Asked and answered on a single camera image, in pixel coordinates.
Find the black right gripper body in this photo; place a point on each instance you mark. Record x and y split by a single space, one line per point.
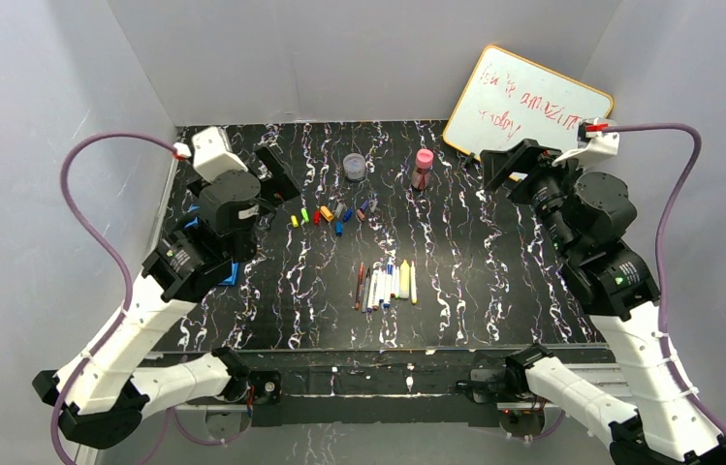
520 172

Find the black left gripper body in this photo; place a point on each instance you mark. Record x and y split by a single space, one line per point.
263 179

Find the yellow highlighter cap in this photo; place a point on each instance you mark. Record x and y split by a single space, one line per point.
326 213

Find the purple white marker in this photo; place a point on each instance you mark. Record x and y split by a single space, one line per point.
372 303

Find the blue capped white marker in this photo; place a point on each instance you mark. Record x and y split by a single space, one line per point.
387 270

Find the checkered black white pen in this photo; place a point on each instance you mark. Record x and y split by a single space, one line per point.
366 288

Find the orange yellow highlighter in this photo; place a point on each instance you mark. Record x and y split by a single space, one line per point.
404 280

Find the blue red marker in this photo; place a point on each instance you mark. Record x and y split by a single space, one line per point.
383 290

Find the red capped white marker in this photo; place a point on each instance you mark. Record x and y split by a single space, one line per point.
395 281

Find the yellow capped pen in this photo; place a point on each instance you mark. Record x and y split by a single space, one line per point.
413 290

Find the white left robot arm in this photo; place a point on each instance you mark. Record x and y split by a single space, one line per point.
102 395

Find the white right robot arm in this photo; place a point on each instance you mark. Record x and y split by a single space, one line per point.
662 423

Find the blue foam pad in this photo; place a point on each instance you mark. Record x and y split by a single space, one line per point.
194 221

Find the yellow framed whiteboard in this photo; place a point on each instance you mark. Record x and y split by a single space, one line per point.
509 98

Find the clear round plastic container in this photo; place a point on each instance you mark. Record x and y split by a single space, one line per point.
354 167

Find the pink capped bottle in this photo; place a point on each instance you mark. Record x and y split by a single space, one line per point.
421 173

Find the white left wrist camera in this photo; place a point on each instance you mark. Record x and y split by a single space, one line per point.
213 155

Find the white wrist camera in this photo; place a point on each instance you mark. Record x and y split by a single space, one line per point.
213 155
594 145

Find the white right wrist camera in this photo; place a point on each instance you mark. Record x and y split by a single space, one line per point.
594 145

